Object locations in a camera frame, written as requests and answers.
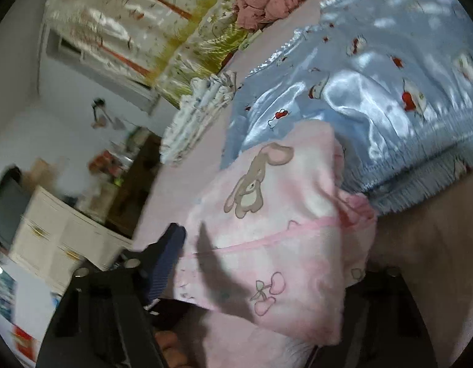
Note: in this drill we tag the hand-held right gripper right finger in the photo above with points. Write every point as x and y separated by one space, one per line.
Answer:
393 314

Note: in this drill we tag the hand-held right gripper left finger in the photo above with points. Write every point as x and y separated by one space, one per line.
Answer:
167 262

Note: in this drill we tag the pink cartoon print pants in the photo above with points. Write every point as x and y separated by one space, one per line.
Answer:
290 207

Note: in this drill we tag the blue satin pants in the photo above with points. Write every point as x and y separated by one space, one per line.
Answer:
374 84

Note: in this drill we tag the person's left hand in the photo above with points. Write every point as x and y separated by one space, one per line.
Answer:
173 350

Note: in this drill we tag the pink bed sheet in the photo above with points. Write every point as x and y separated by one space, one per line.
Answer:
175 195

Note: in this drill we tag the dark wooden desk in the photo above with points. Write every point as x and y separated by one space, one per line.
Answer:
138 188

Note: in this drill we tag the white drawer cabinet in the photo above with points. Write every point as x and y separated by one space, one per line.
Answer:
63 237

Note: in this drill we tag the folded cream cloth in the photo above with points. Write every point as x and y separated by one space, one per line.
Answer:
182 149

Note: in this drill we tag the folded light blue cloth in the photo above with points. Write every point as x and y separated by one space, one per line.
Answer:
194 120

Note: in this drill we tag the cardboard box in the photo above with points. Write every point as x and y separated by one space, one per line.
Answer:
40 170

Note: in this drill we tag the dark bag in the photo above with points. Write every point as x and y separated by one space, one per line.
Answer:
8 207

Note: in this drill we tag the white printed crumpled garment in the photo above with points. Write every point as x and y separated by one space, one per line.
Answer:
211 88

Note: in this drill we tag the tree print curtain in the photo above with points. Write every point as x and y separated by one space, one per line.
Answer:
144 19

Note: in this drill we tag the blue wall poster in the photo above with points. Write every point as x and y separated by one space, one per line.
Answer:
2 295

